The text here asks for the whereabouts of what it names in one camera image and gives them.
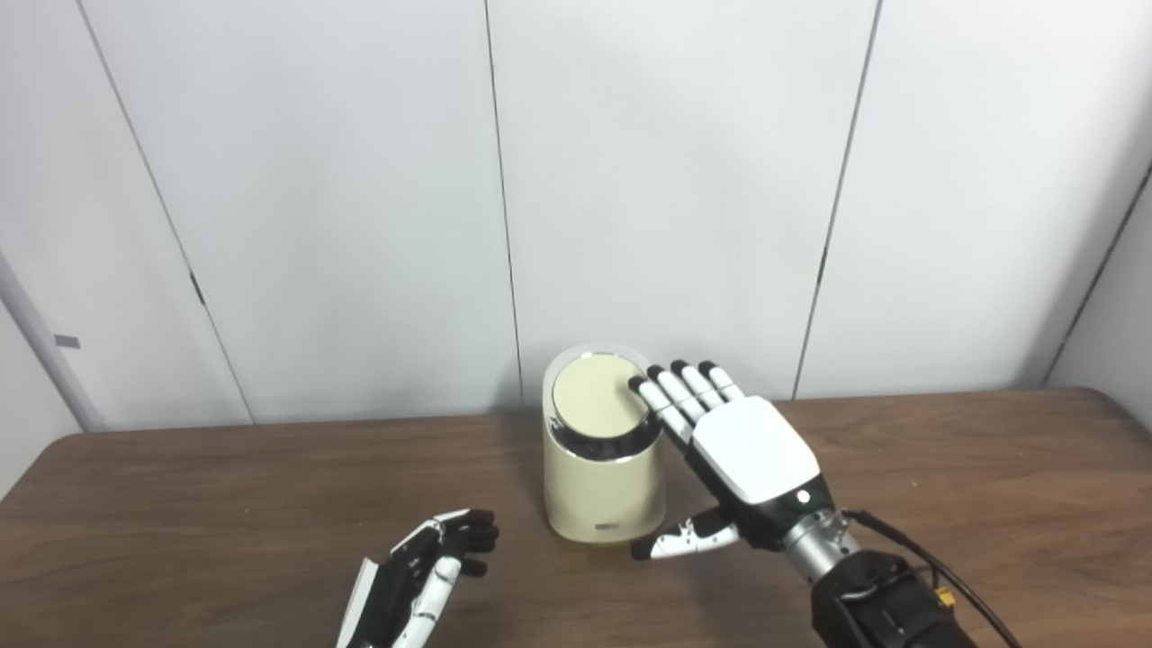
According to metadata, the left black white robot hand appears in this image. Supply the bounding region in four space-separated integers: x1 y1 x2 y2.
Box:
335 508 500 648

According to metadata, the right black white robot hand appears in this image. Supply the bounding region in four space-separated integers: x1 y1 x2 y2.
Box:
627 360 833 562

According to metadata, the cream-colored round bin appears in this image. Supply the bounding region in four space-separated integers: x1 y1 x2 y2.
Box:
542 343 668 545

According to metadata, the cream round bin lid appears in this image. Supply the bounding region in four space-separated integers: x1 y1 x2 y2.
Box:
552 354 651 439

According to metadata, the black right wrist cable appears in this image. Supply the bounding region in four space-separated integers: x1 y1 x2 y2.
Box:
841 509 1022 648

